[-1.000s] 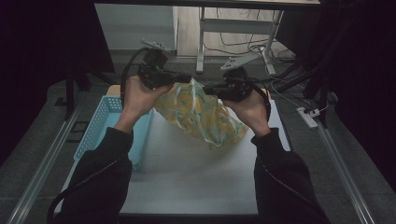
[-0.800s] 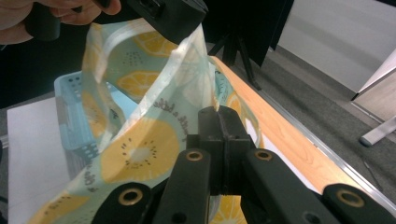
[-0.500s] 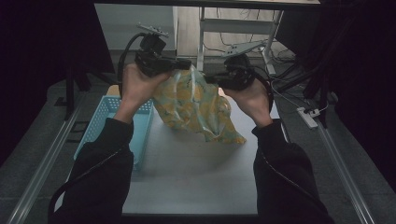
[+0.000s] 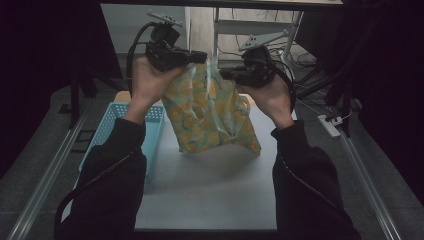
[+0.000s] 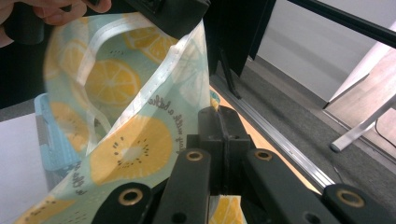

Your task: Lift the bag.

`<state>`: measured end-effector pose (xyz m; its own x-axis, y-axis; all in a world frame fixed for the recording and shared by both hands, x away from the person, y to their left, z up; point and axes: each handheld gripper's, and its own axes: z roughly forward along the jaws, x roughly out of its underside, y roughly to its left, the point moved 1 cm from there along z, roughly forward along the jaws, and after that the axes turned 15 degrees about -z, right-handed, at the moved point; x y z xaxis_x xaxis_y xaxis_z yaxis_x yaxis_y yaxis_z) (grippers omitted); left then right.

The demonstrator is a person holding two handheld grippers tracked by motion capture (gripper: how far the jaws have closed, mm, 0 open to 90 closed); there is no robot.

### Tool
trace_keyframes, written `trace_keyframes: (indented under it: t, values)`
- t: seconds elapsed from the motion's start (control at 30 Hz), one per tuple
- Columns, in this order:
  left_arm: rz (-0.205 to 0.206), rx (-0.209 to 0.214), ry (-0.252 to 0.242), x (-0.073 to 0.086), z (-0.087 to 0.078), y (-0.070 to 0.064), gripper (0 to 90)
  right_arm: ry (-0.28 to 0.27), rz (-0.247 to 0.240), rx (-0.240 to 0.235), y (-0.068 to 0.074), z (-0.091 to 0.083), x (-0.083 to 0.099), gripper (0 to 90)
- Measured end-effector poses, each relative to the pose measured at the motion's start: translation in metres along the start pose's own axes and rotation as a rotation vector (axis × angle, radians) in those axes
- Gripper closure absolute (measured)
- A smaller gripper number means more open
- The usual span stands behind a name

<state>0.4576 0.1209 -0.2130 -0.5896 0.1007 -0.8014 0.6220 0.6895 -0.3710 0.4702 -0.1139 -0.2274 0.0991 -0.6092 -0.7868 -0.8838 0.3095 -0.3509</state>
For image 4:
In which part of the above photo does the white cabinet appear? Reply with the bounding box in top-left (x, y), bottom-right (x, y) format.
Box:
top-left (100, 3), bottom-right (191, 55)

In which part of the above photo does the white table mat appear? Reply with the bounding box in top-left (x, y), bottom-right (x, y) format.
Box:
top-left (61, 106), bottom-right (298, 231)

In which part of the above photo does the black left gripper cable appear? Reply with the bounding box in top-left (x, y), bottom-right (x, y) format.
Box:
top-left (125, 21), bottom-right (158, 98)

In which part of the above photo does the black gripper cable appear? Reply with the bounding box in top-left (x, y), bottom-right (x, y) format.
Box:
top-left (125, 21), bottom-right (158, 98)
top-left (272, 59), bottom-right (298, 115)

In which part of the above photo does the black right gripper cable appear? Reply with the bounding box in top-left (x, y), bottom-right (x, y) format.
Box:
top-left (272, 59), bottom-right (298, 115)

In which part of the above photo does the white metal desk frame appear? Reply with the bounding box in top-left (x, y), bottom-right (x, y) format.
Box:
top-left (209, 7), bottom-right (305, 81)

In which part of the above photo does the aluminium floor rail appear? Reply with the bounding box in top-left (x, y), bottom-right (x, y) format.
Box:
top-left (338, 131), bottom-right (404, 240)
top-left (6, 99), bottom-right (92, 240)

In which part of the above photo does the person's right hand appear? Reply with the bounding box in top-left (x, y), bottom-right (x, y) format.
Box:
top-left (237, 73), bottom-right (296, 131)

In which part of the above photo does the white floor cable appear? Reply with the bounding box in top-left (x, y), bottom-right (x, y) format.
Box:
top-left (294, 84), bottom-right (353, 122)

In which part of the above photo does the person's left hand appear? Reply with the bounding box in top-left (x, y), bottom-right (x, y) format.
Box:
top-left (123, 55), bottom-right (188, 125)

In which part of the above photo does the orange flower print bag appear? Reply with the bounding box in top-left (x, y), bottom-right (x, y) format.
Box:
top-left (162, 59), bottom-right (263, 155)

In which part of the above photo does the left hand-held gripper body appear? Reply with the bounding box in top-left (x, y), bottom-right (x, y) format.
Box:
top-left (144, 10), bottom-right (194, 73)

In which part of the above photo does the black metal stand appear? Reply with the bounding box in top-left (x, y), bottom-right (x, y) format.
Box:
top-left (68, 64), bottom-right (125, 130)
top-left (293, 13), bottom-right (384, 138)

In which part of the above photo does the white power strip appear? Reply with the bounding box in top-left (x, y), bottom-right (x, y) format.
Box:
top-left (317, 114), bottom-right (344, 139)

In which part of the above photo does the light blue plastic basket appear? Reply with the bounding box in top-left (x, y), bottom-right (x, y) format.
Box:
top-left (78, 102), bottom-right (166, 184)

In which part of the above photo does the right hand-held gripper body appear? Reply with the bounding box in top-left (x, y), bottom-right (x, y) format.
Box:
top-left (233, 29), bottom-right (290, 88)

